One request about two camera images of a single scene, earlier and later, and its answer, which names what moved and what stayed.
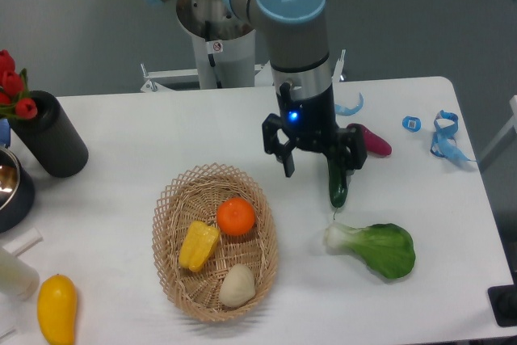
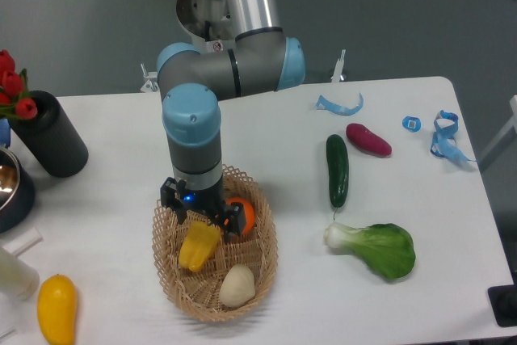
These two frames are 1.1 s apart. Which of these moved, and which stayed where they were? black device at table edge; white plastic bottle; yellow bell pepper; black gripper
Moved: black gripper
Stayed: black device at table edge; white plastic bottle; yellow bell pepper
